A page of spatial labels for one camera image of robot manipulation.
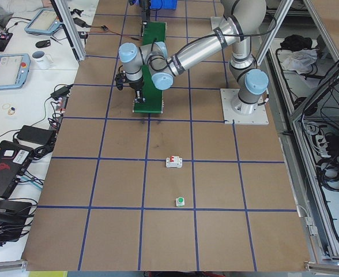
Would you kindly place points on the white mug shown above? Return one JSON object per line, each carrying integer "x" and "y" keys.
{"x": 43, "y": 60}

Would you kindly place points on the teach pendant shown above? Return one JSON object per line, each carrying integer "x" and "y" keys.
{"x": 14, "y": 70}
{"x": 45, "y": 22}

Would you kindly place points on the far teach pendant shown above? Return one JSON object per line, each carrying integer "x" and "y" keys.
{"x": 45, "y": 22}

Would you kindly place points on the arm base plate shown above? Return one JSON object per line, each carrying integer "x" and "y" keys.
{"x": 239, "y": 113}
{"x": 221, "y": 27}

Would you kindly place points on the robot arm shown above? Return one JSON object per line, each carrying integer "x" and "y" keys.
{"x": 240, "y": 21}

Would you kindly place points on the near teach pendant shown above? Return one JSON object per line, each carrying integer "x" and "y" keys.
{"x": 14, "y": 70}

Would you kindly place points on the green push button switch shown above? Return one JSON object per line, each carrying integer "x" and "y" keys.
{"x": 179, "y": 202}

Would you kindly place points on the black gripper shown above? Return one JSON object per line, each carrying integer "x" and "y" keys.
{"x": 136, "y": 85}

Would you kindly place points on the black power adapter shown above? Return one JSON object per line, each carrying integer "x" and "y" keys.
{"x": 36, "y": 135}

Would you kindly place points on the small black sensor board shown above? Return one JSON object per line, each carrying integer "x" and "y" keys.
{"x": 105, "y": 28}

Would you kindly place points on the aluminium frame post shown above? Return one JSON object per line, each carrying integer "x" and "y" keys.
{"x": 63, "y": 13}

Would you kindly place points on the blue plastic bin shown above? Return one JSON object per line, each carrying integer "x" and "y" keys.
{"x": 163, "y": 4}

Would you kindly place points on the white circuit breaker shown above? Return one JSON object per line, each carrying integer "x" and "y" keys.
{"x": 174, "y": 162}

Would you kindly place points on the black laptop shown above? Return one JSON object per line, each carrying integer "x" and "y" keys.
{"x": 14, "y": 160}

